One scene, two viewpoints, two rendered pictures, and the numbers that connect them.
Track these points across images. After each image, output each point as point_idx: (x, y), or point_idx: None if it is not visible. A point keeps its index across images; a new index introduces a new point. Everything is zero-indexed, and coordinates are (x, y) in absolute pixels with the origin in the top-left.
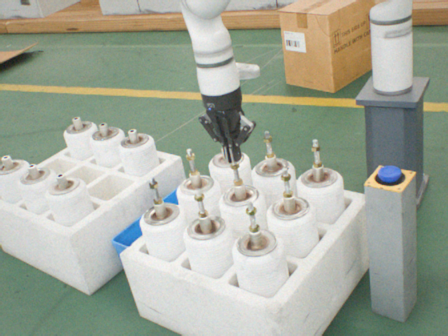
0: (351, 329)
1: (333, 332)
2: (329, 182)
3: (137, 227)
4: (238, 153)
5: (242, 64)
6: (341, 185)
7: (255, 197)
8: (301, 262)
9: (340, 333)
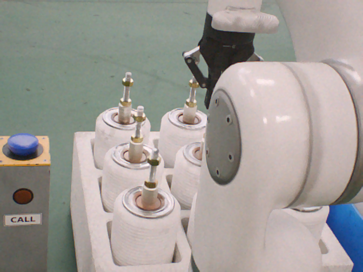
0: (52, 269)
1: (67, 258)
2: (127, 196)
3: (344, 207)
4: (206, 97)
5: (241, 14)
6: (114, 209)
7: (188, 156)
8: (95, 171)
9: (60, 260)
